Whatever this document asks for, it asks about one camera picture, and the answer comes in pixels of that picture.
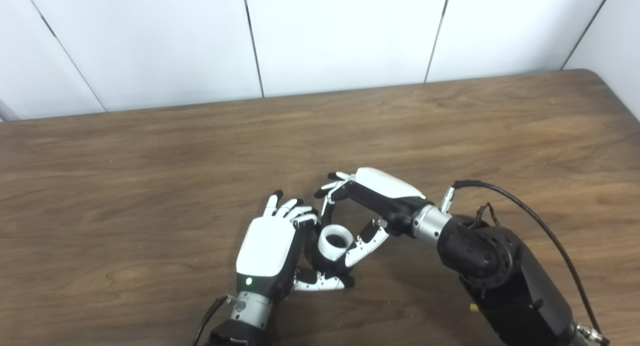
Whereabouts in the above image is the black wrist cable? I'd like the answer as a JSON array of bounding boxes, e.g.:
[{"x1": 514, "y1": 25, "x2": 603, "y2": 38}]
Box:
[
  {"x1": 439, "y1": 180, "x2": 611, "y2": 346},
  {"x1": 191, "y1": 295, "x2": 242, "y2": 346}
]

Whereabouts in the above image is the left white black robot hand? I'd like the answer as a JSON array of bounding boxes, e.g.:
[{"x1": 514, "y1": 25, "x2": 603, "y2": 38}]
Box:
[{"x1": 235, "y1": 189, "x2": 356, "y2": 302}]

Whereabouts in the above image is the white ring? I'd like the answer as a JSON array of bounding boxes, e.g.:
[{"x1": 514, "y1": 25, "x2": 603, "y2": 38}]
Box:
[{"x1": 317, "y1": 225, "x2": 355, "y2": 262}]

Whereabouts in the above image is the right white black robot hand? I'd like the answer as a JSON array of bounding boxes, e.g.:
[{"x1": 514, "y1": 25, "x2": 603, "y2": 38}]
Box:
[{"x1": 313, "y1": 167, "x2": 427, "y2": 268}]

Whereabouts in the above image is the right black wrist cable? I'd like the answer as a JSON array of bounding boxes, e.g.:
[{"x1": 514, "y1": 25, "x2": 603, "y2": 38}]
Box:
[{"x1": 439, "y1": 180, "x2": 611, "y2": 346}]

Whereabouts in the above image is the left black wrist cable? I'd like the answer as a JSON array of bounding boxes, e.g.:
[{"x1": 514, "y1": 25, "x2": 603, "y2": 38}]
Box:
[{"x1": 191, "y1": 295, "x2": 242, "y2": 346}]

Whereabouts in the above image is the round black part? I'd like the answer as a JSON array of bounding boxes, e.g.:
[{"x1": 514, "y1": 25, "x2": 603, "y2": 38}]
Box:
[{"x1": 303, "y1": 220, "x2": 353, "y2": 277}]

